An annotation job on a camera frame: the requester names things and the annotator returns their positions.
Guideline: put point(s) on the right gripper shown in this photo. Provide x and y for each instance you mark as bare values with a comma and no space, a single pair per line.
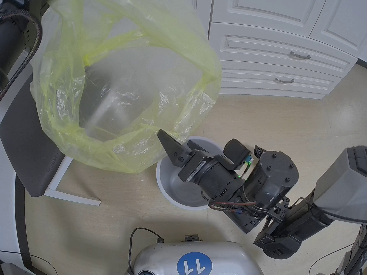
212,176

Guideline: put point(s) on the yellow plastic bag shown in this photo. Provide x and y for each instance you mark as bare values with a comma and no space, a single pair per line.
129,53

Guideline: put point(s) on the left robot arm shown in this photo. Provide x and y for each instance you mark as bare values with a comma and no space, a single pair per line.
11,36

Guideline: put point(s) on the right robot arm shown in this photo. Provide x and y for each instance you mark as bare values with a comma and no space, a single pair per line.
275,176

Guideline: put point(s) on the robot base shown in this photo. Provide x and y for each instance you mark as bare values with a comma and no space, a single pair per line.
229,256

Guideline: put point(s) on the white trash bin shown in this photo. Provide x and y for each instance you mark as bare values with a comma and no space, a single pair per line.
177,193

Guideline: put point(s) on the white chair dark grey seat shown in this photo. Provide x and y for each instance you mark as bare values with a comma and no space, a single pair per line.
31,153

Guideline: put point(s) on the white wardrobe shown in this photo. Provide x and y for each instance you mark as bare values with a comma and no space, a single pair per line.
272,10

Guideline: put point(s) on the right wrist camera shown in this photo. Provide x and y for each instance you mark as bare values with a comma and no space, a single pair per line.
235,150

